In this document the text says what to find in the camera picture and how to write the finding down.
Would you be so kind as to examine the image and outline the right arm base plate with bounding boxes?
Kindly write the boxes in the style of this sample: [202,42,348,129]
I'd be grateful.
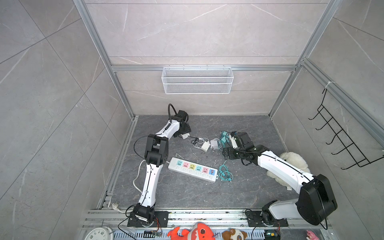
[244,210,289,227]

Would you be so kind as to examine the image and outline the red plush lobster toy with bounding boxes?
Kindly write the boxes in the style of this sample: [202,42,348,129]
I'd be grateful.
[167,223,216,240]

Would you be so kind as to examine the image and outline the white wire mesh basket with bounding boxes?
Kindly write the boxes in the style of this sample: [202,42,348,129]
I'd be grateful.
[162,67,234,95]

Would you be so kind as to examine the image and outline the pink plush toy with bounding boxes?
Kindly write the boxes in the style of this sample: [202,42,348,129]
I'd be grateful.
[306,230,320,240]

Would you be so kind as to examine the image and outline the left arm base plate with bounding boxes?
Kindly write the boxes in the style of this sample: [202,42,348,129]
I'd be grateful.
[127,211,170,228]

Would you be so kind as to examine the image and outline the white coiled USB cable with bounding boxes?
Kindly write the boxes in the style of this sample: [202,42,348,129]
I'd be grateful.
[191,137,224,151]

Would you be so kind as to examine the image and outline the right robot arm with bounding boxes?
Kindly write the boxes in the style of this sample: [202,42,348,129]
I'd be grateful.
[223,132,338,226]

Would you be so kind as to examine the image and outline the white power strip cord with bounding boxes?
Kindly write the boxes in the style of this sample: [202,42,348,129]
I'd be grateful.
[110,159,146,211]

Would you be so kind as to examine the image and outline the brown white plush dog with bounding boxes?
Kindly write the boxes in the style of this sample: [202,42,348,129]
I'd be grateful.
[222,229,248,240]

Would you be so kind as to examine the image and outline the black wall hook rack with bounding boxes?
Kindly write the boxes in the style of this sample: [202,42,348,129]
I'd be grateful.
[308,89,384,171]

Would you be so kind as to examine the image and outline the white grey charger block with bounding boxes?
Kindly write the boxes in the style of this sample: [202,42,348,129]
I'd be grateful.
[210,139,220,151]

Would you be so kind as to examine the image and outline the teal coiled cable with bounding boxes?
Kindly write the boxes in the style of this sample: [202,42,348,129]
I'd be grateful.
[218,140,234,183]

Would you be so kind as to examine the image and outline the white plush seal toy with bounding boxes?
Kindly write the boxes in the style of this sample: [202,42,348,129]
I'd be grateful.
[267,152,311,191]

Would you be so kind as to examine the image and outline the white power strip colourful sockets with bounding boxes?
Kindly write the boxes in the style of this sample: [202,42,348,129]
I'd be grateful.
[168,158,218,183]

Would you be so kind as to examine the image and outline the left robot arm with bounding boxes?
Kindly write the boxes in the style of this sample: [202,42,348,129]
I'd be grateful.
[131,110,191,226]

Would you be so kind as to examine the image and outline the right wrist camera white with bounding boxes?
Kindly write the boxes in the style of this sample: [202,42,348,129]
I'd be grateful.
[229,135,238,149]

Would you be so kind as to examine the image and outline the white round clock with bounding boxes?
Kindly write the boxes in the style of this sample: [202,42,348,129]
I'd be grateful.
[85,227,114,240]

